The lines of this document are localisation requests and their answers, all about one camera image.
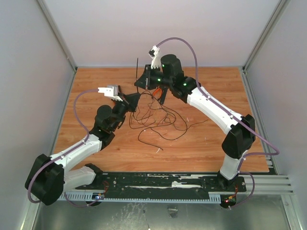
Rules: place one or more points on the black zip tie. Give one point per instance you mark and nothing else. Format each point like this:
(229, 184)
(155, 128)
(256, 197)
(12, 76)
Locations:
(136, 77)

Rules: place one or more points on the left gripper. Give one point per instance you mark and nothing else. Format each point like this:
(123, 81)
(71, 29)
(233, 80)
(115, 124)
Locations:
(130, 101)

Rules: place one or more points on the right aluminium frame post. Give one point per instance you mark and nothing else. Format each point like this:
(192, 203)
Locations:
(269, 26)

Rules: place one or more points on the grey slotted cable duct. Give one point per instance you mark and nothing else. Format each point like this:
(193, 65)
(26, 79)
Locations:
(98, 197)

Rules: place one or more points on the black adjustable wrench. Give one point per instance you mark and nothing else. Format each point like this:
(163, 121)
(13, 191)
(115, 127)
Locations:
(163, 96)

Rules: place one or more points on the aluminium frame post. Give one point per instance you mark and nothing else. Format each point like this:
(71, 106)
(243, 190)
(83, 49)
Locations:
(269, 26)
(51, 22)

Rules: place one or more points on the aluminium front rail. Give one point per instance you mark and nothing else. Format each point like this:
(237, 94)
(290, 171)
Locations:
(259, 183)

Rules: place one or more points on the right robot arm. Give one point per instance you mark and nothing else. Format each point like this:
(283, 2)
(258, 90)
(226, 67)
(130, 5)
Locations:
(239, 130)

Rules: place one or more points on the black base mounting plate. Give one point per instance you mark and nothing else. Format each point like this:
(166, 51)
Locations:
(163, 185)

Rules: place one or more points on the orange needle nose pliers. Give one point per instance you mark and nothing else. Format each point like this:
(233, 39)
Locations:
(157, 94)

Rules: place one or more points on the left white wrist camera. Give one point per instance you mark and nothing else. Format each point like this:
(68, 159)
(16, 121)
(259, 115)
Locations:
(111, 92)

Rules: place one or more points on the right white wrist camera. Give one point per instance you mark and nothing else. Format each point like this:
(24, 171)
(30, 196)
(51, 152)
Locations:
(154, 53)

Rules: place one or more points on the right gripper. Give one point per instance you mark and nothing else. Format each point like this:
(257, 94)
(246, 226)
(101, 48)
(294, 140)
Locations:
(147, 78)

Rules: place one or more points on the left aluminium frame post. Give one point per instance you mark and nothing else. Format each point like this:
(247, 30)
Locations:
(51, 22)

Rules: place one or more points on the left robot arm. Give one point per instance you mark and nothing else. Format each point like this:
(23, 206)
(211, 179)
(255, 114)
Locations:
(53, 176)

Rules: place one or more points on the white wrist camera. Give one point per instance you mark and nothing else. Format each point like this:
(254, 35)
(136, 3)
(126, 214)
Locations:
(154, 53)
(111, 92)

